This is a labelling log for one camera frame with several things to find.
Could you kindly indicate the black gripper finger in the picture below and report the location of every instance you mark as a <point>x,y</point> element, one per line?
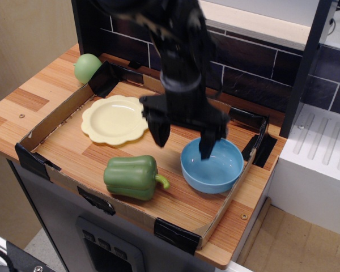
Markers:
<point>159,127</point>
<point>209,137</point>

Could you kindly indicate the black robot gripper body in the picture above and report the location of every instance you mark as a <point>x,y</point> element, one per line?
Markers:
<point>185,104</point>

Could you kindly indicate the light blue bowl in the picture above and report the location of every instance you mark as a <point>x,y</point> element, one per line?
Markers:
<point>214,175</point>

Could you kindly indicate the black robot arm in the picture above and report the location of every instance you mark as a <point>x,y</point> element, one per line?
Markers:
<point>179,34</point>

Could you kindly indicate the pale yellow scalloped plate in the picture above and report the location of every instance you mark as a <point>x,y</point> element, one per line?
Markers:
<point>114,120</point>

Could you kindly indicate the green toy bell pepper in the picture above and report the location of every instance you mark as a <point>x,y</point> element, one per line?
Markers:
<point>134,177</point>

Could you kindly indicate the cardboard tray with black tape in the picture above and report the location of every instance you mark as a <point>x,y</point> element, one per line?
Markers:
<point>215,226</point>

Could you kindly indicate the light green round toy fruit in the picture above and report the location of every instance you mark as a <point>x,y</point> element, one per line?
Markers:
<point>86,66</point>

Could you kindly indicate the light wooden upper shelf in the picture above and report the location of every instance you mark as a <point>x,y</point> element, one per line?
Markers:
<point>285,23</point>

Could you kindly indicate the white toy sink drainboard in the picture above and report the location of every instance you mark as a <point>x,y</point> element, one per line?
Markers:
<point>306,180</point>

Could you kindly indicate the grey toy oven front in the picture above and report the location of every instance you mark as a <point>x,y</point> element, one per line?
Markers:
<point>106,251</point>

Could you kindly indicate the dark grey vertical post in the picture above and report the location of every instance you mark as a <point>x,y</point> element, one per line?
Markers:
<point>317,37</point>

